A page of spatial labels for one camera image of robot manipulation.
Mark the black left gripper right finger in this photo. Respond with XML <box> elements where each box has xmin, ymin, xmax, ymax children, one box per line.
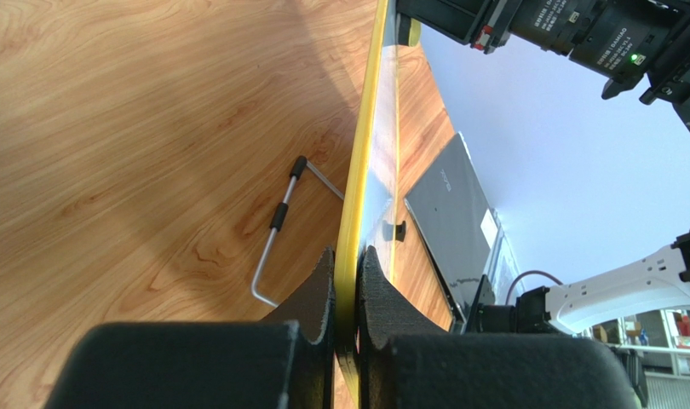
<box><xmin>359</xmin><ymin>247</ymin><xmax>639</xmax><ymax>408</ymax></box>

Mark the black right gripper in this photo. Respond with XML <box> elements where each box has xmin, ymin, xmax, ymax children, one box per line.
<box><xmin>396</xmin><ymin>0</ymin><xmax>690</xmax><ymax>133</ymax></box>

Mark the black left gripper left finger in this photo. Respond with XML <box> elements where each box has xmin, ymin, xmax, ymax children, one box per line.
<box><xmin>46</xmin><ymin>248</ymin><xmax>335</xmax><ymax>408</ymax></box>

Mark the yellow framed whiteboard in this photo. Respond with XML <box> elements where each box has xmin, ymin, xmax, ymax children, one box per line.
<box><xmin>334</xmin><ymin>1</ymin><xmax>400</xmax><ymax>407</ymax></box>

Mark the yellow bone shaped eraser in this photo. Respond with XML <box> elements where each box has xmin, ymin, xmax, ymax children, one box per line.
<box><xmin>396</xmin><ymin>14</ymin><xmax>422</xmax><ymax>47</ymax></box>

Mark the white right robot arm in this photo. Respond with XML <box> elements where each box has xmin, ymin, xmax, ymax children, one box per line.
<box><xmin>396</xmin><ymin>1</ymin><xmax>690</xmax><ymax>408</ymax></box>

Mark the metal whiteboard stand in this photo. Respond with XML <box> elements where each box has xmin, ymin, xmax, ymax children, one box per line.
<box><xmin>250</xmin><ymin>155</ymin><xmax>346</xmax><ymax>308</ymax></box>

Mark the black mat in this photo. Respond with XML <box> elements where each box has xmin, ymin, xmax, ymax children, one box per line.
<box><xmin>405</xmin><ymin>132</ymin><xmax>498</xmax><ymax>333</ymax></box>

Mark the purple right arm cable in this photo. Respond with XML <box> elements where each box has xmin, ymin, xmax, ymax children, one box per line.
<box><xmin>504</xmin><ymin>269</ymin><xmax>565</xmax><ymax>306</ymax></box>

